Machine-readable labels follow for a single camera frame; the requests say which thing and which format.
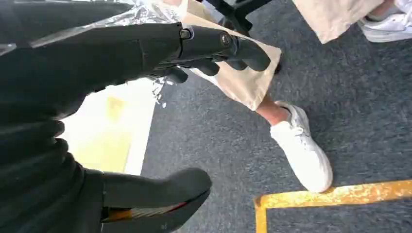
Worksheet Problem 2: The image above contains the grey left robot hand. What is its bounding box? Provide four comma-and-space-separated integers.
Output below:
0, 0, 271, 233

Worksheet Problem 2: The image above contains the pale card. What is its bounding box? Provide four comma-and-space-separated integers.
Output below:
0, 0, 189, 176

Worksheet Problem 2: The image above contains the ribbed grey left arm sleeve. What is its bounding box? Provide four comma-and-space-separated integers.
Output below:
0, 119, 86, 233

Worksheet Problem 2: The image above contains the black chair base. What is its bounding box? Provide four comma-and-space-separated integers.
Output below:
196, 0, 283, 75

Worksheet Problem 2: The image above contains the person's leg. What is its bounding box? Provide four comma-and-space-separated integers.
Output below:
180, 0, 291, 127
292, 0, 397, 45

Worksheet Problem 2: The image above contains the white shoe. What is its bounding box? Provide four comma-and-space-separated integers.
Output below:
357, 0, 412, 43
270, 100, 334, 194

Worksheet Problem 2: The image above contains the yellow floor tape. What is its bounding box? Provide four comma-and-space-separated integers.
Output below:
254, 179, 412, 233

